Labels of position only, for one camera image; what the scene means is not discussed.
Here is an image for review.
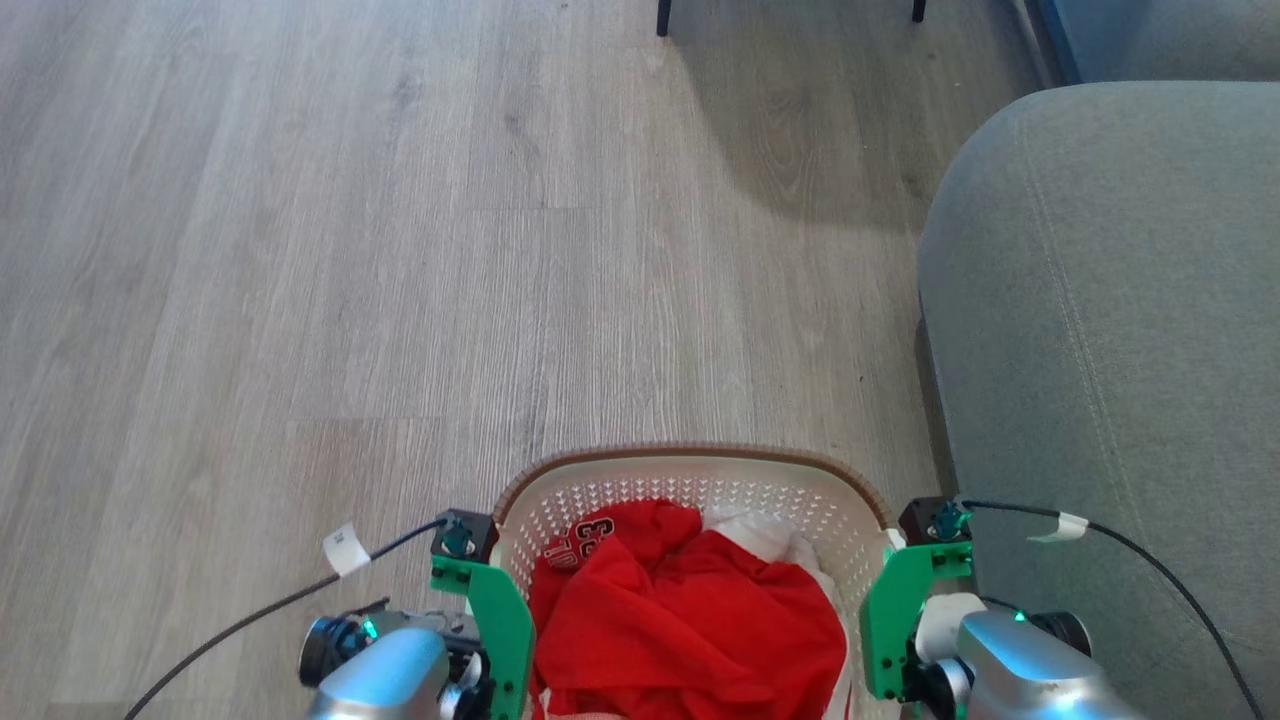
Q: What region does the red sports jersey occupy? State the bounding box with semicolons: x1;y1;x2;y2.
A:
527;499;849;720

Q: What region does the white garment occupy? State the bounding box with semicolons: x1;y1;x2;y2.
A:
703;507;837;601

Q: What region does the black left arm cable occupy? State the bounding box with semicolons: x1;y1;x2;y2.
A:
124;517;448;720

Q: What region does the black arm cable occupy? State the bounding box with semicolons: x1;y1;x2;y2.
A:
958;499;1267;720
124;517;448;720

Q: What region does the white plastic laundry basket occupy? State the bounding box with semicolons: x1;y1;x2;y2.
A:
492;443;894;720

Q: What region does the grey fabric sofa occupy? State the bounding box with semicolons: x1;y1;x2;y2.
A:
915;80;1280;720

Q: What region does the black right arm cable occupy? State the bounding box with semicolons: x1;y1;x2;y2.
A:
958;499;1267;720

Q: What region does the blue grey upholstered furniture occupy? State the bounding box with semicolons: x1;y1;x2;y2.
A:
1030;0;1280;87

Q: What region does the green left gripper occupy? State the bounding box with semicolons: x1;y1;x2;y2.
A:
431;555;537;720

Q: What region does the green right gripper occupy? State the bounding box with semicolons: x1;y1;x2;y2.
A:
859;544;974;700

